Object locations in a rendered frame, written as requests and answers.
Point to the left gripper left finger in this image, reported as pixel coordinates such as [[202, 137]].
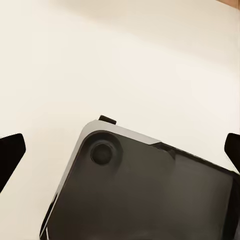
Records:
[[12, 150]]

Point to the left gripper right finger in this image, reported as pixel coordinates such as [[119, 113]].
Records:
[[232, 149]]

